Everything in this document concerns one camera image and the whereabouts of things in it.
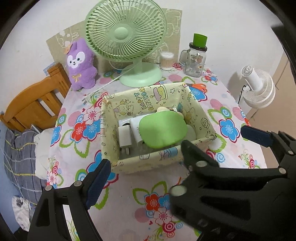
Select beige wooden door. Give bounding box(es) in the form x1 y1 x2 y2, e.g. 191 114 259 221
248 53 296 118

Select white fan cable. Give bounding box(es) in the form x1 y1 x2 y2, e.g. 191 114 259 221
81 64 137 103

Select grey plaid blanket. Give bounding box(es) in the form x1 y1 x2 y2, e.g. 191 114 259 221
0 125 47 205

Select orange-handled scissors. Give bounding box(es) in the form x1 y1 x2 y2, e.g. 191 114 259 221
185 83 208 93

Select green desk fan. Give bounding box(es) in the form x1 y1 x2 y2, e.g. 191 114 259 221
85 0 167 88

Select black fan cable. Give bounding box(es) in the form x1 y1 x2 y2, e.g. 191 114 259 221
237 85 247 105

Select green printed board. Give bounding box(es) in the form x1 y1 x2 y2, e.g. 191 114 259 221
46 8 182 73

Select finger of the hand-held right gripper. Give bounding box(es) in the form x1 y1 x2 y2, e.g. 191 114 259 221
169 140 296 241
240 126 296 173

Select white floor fan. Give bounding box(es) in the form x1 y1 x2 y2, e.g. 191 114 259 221
240 65 276 108

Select long white power adapter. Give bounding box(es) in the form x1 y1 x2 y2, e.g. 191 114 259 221
118 119 133 155

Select white patterned cloth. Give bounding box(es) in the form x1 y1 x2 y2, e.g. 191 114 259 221
12 196 31 231

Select white pillow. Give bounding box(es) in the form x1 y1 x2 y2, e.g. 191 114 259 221
34 128 57 180

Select cream bear-shaped gadget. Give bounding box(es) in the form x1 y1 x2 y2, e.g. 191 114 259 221
157 106 197 141

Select purple plush toy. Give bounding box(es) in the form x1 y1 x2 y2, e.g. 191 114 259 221
65 38 97 91

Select blue paper sheet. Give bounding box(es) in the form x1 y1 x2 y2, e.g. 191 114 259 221
42 61 56 76

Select yellow printed storage box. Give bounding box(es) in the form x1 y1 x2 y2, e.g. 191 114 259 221
101 83 216 174

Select green oval case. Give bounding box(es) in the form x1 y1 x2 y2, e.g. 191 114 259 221
139 111 188 149

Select glass jar mug green lid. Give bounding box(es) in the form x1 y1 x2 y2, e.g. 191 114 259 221
179 33 208 77

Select cotton swab container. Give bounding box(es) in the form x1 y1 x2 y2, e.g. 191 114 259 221
160 52 174 71

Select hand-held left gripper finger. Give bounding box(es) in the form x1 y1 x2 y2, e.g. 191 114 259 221
28 159 111 241

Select white charger block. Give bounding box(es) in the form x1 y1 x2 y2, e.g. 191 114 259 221
129 116 148 146

